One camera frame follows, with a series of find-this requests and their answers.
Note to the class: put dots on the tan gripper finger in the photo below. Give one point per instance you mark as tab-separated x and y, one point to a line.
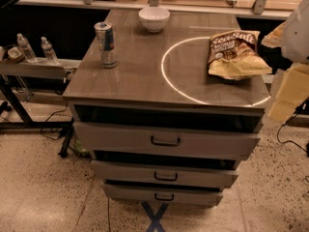
292	92
273	39

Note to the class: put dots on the grey top drawer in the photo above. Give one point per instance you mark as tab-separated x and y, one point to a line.
165	141

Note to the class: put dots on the grey drawer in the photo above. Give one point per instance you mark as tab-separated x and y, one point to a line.
165	141
164	195
166	175

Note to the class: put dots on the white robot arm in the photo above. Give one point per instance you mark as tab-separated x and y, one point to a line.
292	36

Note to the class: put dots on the grey drawer cabinet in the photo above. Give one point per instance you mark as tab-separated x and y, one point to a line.
161	80

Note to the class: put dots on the grey middle drawer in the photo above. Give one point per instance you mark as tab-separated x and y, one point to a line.
166	175

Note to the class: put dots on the grey bottom drawer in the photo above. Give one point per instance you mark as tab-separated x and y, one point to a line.
164	195

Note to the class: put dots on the sea salt chips bag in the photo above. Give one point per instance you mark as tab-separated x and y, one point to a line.
233	55

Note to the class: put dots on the white ceramic bowl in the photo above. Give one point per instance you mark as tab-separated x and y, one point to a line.
154	19

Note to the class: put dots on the blue silver drink can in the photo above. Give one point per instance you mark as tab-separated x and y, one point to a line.
105	36

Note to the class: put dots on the blue tape cross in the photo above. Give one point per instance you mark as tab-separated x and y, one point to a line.
155	217

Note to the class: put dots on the right clear water bottle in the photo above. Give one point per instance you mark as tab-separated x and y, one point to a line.
49	51

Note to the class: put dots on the clear water bottle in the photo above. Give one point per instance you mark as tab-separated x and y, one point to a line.
26	48
49	51

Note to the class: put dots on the grey side table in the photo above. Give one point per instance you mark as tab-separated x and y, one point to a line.
40	69

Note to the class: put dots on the left clear water bottle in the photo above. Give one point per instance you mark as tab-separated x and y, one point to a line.
26	48

